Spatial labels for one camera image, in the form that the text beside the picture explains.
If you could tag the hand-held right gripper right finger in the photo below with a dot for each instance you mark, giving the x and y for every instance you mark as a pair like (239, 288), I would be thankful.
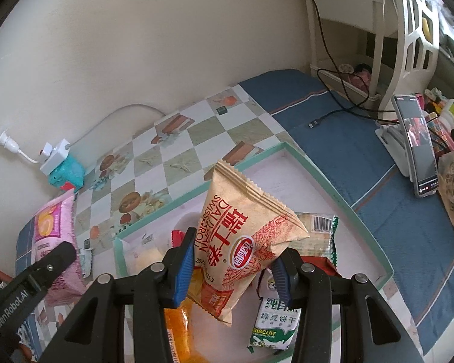
(283, 276)

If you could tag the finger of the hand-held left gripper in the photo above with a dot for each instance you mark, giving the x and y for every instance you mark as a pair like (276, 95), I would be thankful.
(56, 259)

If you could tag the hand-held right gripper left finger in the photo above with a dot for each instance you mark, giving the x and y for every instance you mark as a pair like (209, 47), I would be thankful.
(183, 272)

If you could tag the pink snack bag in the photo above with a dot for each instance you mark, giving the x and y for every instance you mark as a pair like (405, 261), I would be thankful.
(55, 230)

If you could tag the white snack packet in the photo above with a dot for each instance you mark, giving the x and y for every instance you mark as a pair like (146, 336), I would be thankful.
(87, 259)

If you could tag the small red candy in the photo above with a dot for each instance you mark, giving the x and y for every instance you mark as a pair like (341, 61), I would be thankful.
(177, 236)

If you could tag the red snack bag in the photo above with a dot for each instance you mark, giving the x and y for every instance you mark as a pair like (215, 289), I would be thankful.
(321, 264)

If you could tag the round bread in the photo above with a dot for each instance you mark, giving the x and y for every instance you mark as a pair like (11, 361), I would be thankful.
(147, 253)

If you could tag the orange beige snack bag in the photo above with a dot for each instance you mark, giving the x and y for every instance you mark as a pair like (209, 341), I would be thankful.
(246, 242)

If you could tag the round biscuit packet green edge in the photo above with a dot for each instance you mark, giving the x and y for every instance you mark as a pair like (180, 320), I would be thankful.
(314, 234)

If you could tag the yellow cake packet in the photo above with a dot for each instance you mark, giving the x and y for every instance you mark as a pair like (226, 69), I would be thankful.
(177, 329)

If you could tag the teal rimmed white tray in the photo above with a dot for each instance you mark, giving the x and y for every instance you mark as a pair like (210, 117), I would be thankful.
(299, 181)

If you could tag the teal box with red label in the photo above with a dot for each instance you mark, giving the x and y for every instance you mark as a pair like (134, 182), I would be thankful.
(66, 176)

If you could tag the white power strip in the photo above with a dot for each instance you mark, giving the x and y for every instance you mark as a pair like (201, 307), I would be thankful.
(55, 155)

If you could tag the white phone stand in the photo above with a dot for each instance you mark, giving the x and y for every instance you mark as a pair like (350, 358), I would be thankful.
(391, 140)

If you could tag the smartphone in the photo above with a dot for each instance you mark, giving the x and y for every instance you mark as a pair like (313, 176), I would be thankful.
(416, 143)

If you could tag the colourful desk clutter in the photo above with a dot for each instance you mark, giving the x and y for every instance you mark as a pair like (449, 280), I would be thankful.
(444, 121)

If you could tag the white shelf unit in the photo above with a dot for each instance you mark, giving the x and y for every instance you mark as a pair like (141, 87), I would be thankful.
(344, 26)

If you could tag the white wall plug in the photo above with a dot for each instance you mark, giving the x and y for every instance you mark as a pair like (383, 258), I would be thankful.
(3, 136)

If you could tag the white lattice frame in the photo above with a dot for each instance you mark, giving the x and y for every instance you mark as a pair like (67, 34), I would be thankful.
(416, 34)

